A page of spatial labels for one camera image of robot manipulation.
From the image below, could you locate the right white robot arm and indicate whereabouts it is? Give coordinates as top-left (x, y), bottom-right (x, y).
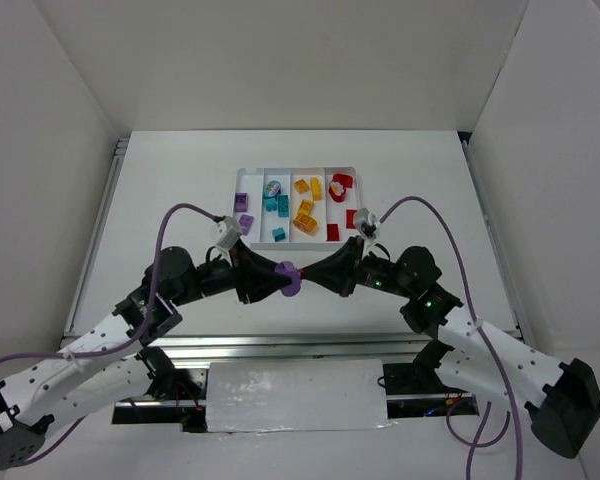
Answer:
top-left (301, 237), bottom-right (600, 459)

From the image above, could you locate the white foam board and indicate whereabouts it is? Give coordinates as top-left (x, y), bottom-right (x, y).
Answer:
top-left (206, 359), bottom-right (389, 433)

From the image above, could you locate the red curved lego brick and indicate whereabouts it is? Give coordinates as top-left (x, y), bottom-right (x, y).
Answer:
top-left (332, 173), bottom-right (354, 189)

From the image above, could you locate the white divided sorting tray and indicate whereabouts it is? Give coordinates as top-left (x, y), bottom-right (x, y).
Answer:
top-left (231, 167), bottom-right (360, 250)

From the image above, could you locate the yellow butterfly lego brick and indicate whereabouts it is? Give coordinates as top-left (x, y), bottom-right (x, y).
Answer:
top-left (293, 212), bottom-right (318, 235)

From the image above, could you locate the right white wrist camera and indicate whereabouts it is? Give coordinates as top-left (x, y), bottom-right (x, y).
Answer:
top-left (353, 208), bottom-right (381, 256)

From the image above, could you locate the purple square lego brick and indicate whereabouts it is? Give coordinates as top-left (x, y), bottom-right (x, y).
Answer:
top-left (234, 192), bottom-right (248, 213)

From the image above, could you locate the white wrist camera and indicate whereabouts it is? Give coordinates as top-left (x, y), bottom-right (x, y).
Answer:
top-left (211, 217), bottom-right (242, 260)
top-left (353, 208), bottom-right (381, 256)

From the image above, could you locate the purple curved lego brick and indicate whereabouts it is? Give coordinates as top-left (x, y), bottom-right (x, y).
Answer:
top-left (238, 214), bottom-right (254, 236)

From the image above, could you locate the aluminium frame rail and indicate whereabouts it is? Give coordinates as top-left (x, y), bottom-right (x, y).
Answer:
top-left (153, 333), bottom-right (430, 364)

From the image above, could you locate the purple rounded lego brick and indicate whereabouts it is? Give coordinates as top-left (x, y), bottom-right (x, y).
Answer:
top-left (274, 261), bottom-right (301, 297)

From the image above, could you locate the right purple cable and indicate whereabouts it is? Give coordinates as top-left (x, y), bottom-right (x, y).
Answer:
top-left (377, 196), bottom-right (524, 480)

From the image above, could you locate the yellow square lego brick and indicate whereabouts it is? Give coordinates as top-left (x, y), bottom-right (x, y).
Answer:
top-left (294, 179), bottom-right (310, 194)

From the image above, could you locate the red rectangular lego brick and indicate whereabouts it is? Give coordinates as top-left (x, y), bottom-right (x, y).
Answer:
top-left (346, 209), bottom-right (356, 229)

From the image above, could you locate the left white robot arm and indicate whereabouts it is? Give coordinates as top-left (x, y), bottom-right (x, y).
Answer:
top-left (0, 243), bottom-right (292, 471)

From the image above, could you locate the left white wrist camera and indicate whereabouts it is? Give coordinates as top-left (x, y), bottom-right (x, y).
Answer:
top-left (211, 217), bottom-right (242, 260)

